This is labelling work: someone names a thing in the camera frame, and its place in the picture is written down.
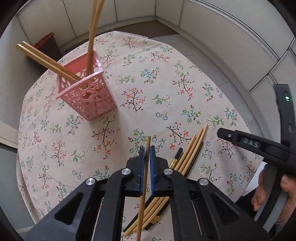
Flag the red-brown trash bin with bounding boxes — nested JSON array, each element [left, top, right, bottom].
[[32, 32, 62, 67]]

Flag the brown floor mat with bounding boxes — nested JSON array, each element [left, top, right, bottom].
[[116, 20, 179, 39]]

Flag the floral tablecloth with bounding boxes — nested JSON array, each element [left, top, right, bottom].
[[16, 31, 265, 241]]

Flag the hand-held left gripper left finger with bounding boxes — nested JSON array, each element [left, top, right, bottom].
[[25, 146, 146, 241]]

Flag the pile of chopsticks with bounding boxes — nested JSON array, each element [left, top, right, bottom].
[[122, 124, 208, 235]]

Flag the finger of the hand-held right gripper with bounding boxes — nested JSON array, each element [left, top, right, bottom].
[[217, 127, 282, 168]]

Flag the wooden chopstick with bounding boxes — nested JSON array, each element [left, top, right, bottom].
[[88, 0, 105, 73], [16, 44, 79, 83], [136, 136, 152, 241], [21, 41, 84, 80], [86, 0, 97, 73]]

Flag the person's right hand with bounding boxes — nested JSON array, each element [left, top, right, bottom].
[[252, 171, 296, 230]]

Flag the pink perforated plastic holder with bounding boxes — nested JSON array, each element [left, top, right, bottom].
[[55, 50, 117, 121]]

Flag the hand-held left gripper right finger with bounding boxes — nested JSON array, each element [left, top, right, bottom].
[[149, 146, 270, 241]]

